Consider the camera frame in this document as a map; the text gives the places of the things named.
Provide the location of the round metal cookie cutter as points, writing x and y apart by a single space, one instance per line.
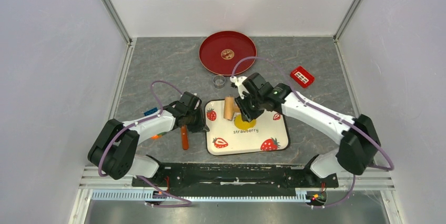
219 81

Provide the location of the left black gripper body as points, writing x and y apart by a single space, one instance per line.
194 122

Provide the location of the yellow dough lump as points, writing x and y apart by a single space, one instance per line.
243 125

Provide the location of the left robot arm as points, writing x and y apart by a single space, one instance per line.
114 150

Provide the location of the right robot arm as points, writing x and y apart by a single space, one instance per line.
355 137

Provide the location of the wooden roller with handle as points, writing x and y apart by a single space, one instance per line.
230 108

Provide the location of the round red tray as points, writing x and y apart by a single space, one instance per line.
220 52

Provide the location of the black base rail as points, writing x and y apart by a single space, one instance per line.
237 180

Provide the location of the red toy block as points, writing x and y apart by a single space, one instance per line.
302 77

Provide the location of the metal spatula orange handle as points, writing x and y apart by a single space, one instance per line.
184 137

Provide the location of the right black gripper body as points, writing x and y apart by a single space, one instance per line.
251 105

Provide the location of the white strawberry tray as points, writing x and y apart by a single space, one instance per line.
269 134

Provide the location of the blue toy brick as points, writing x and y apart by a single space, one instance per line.
151 111

